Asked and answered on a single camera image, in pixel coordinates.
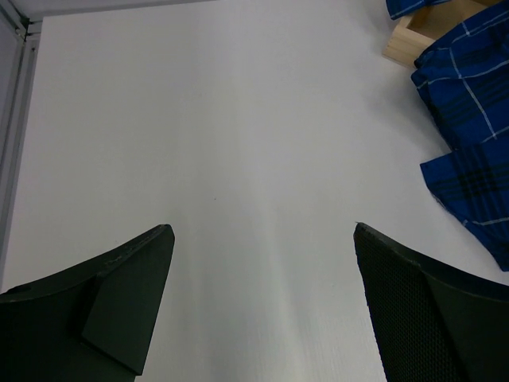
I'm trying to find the blue plaid shirt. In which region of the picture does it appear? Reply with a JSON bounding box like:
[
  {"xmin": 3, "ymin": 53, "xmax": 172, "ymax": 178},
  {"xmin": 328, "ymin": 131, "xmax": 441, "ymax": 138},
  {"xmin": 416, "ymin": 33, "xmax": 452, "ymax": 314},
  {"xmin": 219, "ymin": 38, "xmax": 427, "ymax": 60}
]
[{"xmin": 387, "ymin": 1, "xmax": 508, "ymax": 271}]

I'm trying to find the wooden clothes rack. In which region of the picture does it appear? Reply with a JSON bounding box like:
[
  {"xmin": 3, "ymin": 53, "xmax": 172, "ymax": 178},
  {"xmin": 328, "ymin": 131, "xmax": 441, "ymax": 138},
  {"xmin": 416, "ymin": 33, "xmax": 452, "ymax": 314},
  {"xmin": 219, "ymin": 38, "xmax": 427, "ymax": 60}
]
[{"xmin": 383, "ymin": 0, "xmax": 499, "ymax": 68}]

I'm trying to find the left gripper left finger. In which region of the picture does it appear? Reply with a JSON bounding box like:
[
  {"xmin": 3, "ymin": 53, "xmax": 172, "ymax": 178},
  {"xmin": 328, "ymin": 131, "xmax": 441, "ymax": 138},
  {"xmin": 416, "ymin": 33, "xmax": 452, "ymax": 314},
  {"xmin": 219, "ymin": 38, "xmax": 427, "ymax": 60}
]
[{"xmin": 1, "ymin": 224, "xmax": 175, "ymax": 381}]

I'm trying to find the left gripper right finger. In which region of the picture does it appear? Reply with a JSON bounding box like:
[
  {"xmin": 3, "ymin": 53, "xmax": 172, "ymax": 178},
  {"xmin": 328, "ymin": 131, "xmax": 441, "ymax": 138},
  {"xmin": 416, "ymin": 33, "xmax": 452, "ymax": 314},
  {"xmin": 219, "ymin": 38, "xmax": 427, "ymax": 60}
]
[{"xmin": 353, "ymin": 223, "xmax": 508, "ymax": 381}]

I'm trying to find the aluminium corner frame profile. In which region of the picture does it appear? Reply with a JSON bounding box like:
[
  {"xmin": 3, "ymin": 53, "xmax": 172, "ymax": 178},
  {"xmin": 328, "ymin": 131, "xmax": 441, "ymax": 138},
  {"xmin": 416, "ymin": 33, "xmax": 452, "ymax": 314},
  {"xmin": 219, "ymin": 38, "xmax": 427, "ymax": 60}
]
[{"xmin": 0, "ymin": 0, "xmax": 43, "ymax": 212}]

